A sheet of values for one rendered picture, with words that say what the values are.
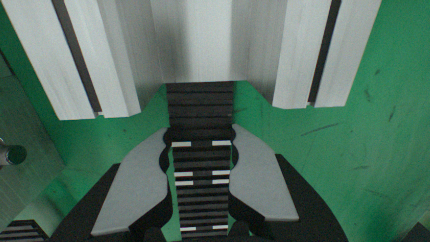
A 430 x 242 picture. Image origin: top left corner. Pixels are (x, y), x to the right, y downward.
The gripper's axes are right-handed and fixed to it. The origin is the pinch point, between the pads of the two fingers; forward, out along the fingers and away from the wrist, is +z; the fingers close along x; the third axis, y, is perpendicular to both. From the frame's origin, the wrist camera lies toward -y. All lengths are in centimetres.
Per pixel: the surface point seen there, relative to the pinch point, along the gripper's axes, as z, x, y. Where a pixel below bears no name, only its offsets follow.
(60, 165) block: 1.3, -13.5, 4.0
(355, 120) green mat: 2.0, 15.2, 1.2
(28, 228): -1.7, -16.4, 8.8
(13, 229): -1.7, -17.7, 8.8
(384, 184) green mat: 2.2, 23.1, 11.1
